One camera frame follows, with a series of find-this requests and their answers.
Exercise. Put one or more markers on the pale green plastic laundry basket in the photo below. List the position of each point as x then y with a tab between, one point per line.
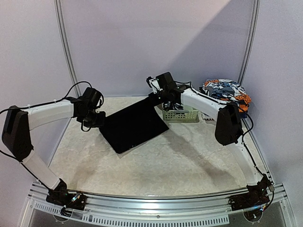
187	115

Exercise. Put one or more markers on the corner wall post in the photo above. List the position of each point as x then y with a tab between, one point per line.
250	39
64	41

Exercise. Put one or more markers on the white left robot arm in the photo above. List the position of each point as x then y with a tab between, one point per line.
22	125

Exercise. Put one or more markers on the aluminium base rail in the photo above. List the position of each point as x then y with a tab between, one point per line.
210	210

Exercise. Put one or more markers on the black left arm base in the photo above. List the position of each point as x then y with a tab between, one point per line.
61	196

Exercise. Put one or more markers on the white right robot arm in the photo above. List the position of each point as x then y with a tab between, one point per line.
228	129

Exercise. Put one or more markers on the black t-shirt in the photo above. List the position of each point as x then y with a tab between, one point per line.
132	126

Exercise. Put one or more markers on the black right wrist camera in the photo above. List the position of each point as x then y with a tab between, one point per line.
163	82

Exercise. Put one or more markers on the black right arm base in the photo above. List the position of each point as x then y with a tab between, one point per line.
260	194

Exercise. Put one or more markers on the left corner wall post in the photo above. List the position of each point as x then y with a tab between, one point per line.
64	41

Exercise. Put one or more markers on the orange blue patterned folded garment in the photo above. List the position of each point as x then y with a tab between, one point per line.
227	92

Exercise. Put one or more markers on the right corner wall post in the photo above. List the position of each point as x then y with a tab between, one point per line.
250	39

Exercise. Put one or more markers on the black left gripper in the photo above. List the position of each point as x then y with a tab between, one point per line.
100	122

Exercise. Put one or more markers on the black white patterned garment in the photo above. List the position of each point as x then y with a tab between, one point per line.
172	106

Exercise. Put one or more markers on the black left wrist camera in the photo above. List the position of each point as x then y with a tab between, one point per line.
92	98

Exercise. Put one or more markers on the dark folded clothes stack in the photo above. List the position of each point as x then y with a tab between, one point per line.
206	93

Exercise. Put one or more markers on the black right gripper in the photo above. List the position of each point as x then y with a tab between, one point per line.
155	97

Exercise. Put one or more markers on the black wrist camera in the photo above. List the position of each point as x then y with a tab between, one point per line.
163	82
92	98

